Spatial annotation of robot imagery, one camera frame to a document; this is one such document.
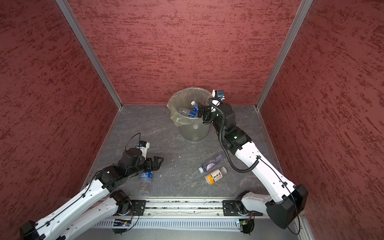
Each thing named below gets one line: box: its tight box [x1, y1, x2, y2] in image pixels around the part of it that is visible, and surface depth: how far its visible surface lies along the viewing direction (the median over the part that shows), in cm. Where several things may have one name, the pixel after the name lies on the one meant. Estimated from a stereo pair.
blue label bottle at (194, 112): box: [188, 100, 199, 118], surface depth 99 cm
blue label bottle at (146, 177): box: [139, 170, 154, 195], surface depth 81 cm
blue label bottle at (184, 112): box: [179, 107, 191, 118], surface depth 93 cm
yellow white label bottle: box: [205, 166, 228, 186], surface depth 82 cm
